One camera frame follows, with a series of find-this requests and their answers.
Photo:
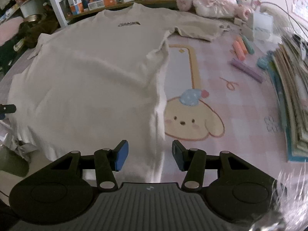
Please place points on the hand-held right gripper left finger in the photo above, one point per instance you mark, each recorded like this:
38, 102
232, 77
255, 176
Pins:
121, 155

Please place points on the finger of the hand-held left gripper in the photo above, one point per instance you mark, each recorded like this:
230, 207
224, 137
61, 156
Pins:
8, 108

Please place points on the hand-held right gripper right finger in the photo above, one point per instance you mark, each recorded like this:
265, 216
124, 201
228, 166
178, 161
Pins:
178, 155

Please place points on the cream t-shirt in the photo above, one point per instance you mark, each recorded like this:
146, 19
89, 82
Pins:
91, 77

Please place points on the crumpled grey plastic bag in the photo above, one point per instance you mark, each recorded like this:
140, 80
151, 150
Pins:
19, 144

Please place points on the pink soft cushion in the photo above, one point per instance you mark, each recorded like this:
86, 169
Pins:
9, 30

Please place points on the dark brown cloth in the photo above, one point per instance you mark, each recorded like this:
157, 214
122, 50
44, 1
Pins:
41, 32

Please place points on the metal bowl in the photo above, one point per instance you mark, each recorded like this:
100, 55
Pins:
32, 18

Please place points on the purple highlighter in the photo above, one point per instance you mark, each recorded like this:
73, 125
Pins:
246, 70

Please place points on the orange highlighter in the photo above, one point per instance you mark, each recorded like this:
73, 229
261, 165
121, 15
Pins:
242, 44
238, 50

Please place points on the white and orange tall box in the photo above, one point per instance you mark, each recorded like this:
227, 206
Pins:
75, 2

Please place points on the teal small object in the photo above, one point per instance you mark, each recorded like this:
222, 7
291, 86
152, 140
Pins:
264, 62

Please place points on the stack of flat books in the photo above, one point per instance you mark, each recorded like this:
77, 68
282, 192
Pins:
293, 96

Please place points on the green highlighter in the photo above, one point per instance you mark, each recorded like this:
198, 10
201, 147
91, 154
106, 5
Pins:
248, 44

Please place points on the orange and white flat box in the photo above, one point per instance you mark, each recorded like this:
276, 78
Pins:
103, 3

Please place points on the white carton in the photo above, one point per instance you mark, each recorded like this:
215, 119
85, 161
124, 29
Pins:
262, 26

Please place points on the white frame bookshelf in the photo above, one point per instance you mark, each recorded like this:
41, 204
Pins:
54, 4

